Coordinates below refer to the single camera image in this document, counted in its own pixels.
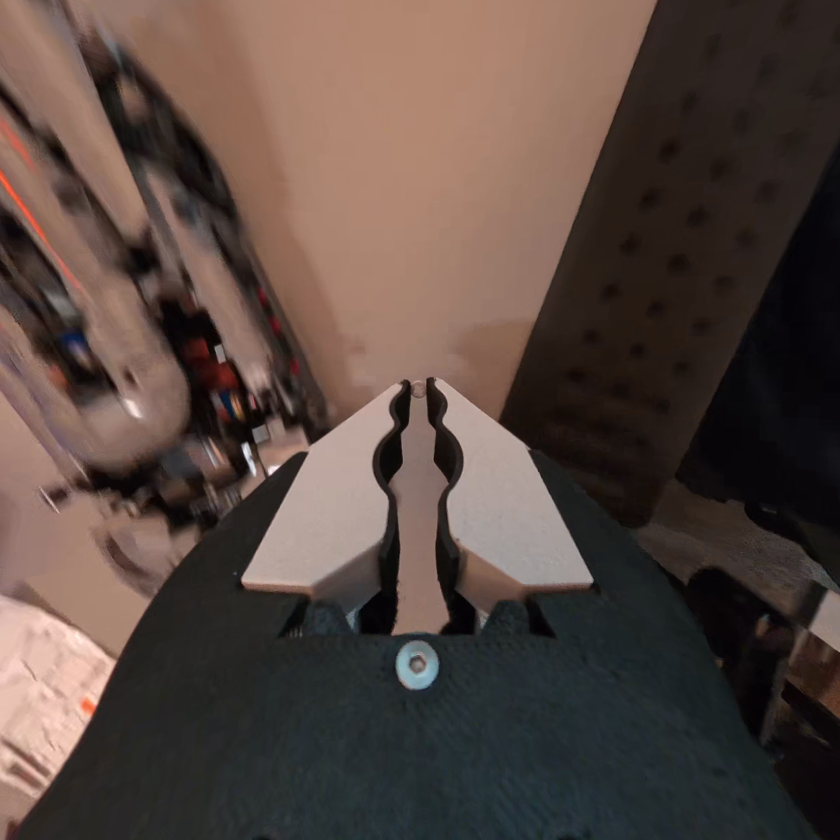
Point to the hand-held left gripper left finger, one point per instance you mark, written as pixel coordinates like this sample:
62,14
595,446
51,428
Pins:
315,525

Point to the grey toy brick car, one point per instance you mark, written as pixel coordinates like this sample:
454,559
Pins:
131,328

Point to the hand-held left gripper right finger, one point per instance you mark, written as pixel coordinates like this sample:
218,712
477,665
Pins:
518,525

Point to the white printed sheet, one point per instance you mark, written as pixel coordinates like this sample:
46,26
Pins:
46,689

